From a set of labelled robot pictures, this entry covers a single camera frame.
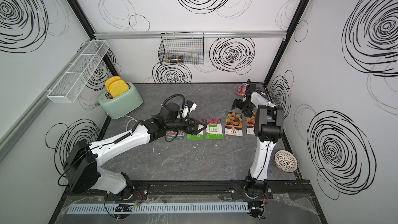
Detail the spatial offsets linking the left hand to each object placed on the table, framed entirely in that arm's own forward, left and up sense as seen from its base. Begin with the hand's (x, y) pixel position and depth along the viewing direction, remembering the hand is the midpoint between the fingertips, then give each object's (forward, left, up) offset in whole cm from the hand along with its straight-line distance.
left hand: (201, 125), depth 75 cm
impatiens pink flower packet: (+9, -8, -19) cm, 22 cm away
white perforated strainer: (-10, -46, -18) cm, 51 cm away
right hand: (+21, -26, -16) cm, 37 cm away
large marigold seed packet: (+13, -21, -20) cm, 31 cm away
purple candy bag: (+41, -29, -16) cm, 52 cm away
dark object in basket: (+35, +17, +12) cm, 41 cm away
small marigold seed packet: (+13, -32, -19) cm, 39 cm away
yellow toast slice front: (+24, +51, 0) cm, 56 cm away
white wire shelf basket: (+12, +64, +12) cm, 66 cm away
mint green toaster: (+17, +48, -9) cm, 52 cm away
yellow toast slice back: (+27, +56, +2) cm, 62 cm away
